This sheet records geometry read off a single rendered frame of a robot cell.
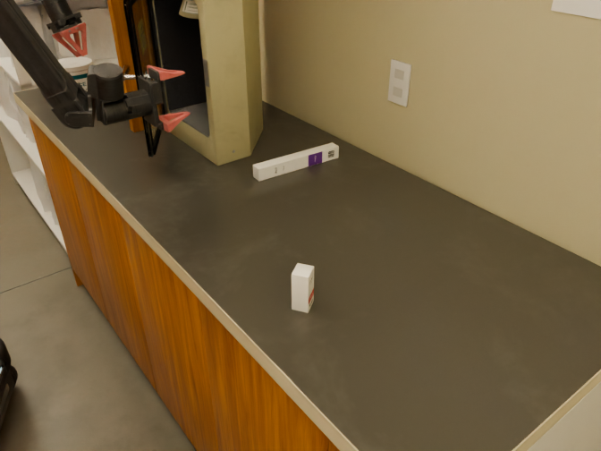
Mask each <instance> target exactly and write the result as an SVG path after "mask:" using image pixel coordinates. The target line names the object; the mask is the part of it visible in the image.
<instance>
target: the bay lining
mask: <svg viewBox="0 0 601 451"><path fill-rule="evenodd" d="M153 1H154V7H155V15H156V21H157V33H158V40H159V46H160V53H161V59H162V66H163V69H166V70H176V71H184V72H185V74H183V75H180V76H177V77H173V78H171V79H168V80H165V92H166V98H167V105H168V109H169V111H171V110H175V109H179V108H183V107H186V106H193V105H197V104H200V103H205V102H207V96H206V86H205V77H204V68H203V58H202V49H201V47H200V43H199V42H200V30H199V19H191V18H186V17H183V16H181V15H180V14H179V11H180V9H181V5H182V0H153Z"/></svg>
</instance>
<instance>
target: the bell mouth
mask: <svg viewBox="0 0 601 451"><path fill-rule="evenodd" d="M179 14H180V15H181V16H183V17H186V18H191V19H198V18H199V13H198V7H197V5H196V3H195V2H194V1H193V0H182V5H181V9H180V11H179Z"/></svg>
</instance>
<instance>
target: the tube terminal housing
mask: <svg viewBox="0 0 601 451"><path fill-rule="evenodd" d="M193 1H194V2H195V3H196V5H197V7H198V13H199V30H200V40H201V49H202V58H203V59H206V60H207V68H208V78H209V87H208V86H206V85H205V86H206V96H207V113H208V122H209V132H210V135H209V137H207V136H205V135H203V134H202V133H200V132H198V131H197V130H195V129H194V128H192V127H191V126H189V125H188V124H186V123H185V122H183V121H180V122H179V123H178V124H177V125H176V126H175V127H174V129H173V130H172V131H171V132H170V133H171V134H173V135H174V136H176V137H177V138H178V139H180V140H182V141H183V142H185V143H186V144H187V145H189V146H190V147H192V148H193V149H195V150H196V151H198V153H200V154H201V155H203V156H204V157H206V158H207V159H209V160H210V161H212V162H213V163H214V164H216V165H217V166H220V165H223V164H226V163H229V162H232V161H234V160H238V159H241V158H244V157H248V156H250V155H251V153H252V151H253V149H254V148H255V146H256V144H257V142H258V138H259V136H260V134H261V133H262V131H263V110H262V88H261V65H260V43H259V20H258V0H193Z"/></svg>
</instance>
